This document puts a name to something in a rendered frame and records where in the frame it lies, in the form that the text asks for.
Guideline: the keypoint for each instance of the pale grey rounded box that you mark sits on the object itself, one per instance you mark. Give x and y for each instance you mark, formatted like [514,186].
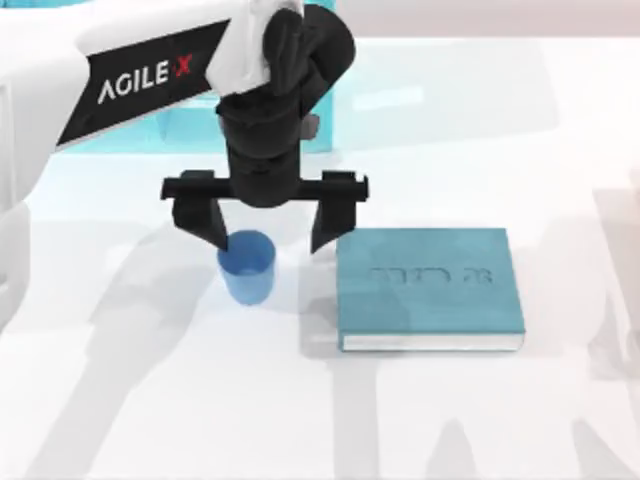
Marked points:
[313,127]

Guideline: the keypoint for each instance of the blue cup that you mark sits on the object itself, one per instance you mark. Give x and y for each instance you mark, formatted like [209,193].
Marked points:
[248,280]

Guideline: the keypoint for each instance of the teal book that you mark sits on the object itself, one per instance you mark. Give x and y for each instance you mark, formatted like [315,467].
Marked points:
[425,285]

